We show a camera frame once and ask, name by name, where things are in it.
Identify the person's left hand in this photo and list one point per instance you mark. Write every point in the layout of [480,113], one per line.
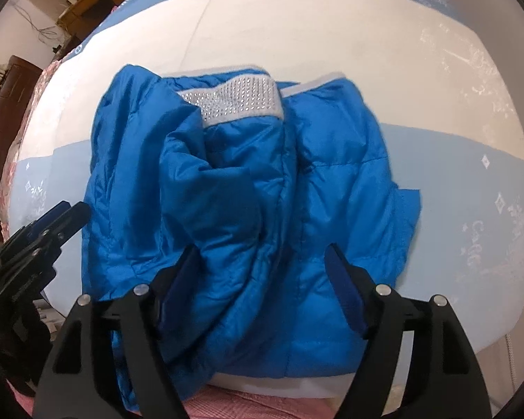
[24,358]

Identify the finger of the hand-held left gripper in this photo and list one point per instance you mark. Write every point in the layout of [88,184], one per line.
[24,259]
[65,220]

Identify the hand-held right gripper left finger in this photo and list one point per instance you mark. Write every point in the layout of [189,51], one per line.
[177,290]

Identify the bed with blue white sheet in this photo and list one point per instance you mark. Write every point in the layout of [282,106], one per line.
[314,35]

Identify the light wooden desk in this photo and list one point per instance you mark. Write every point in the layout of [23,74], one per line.
[98,2]

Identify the pink floral quilt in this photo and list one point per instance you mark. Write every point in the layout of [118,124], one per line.
[24,148]

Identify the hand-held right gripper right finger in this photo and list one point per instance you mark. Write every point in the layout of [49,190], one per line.
[347,292]

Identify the person's pink checked clothing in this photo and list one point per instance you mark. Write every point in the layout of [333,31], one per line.
[253,406]

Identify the blue down jacket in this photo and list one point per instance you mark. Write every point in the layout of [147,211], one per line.
[244,174]

